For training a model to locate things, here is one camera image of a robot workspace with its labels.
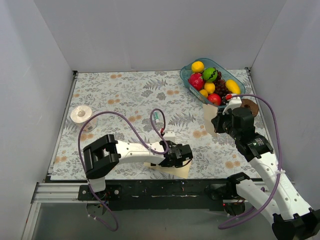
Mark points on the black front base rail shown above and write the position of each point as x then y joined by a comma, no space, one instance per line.
172,194

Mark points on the beige paper envelope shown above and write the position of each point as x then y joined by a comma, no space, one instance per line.
182,172

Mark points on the red apple toy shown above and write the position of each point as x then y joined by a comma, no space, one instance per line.
214,99

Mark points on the yellow orange fruit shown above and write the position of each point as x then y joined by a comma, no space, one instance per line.
197,67

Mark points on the small orange lemon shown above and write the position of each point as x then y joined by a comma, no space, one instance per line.
204,93

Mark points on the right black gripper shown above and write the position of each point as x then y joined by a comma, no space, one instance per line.
218,122

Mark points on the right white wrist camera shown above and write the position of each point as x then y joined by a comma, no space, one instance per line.
233,102

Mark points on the green watermelon toy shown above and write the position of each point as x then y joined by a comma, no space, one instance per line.
210,74

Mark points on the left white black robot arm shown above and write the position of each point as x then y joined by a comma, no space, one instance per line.
102,155

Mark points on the aluminium frame profile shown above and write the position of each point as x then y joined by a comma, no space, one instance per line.
48,193

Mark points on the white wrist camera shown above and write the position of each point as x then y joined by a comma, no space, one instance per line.
233,102
169,135

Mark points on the floral patterned table mat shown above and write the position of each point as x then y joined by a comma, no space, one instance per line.
122,102

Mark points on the teal plastic fruit basket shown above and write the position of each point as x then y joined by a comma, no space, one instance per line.
186,72

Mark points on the white toilet paper roll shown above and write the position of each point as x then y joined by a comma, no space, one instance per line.
80,114

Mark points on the red strawberry toy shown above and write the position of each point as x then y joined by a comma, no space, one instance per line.
196,80

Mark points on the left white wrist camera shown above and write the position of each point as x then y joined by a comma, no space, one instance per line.
169,135

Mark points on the yellow mango toy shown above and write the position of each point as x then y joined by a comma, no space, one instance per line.
233,87

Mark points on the small yellow lemon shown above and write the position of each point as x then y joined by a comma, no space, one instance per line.
209,87

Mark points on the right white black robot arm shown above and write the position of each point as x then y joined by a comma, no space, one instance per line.
290,216

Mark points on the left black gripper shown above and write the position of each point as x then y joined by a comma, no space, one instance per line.
186,152

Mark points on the dark purple grapes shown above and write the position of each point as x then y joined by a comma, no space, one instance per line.
220,88

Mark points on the green white glue stick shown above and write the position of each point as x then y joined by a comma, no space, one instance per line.
156,117

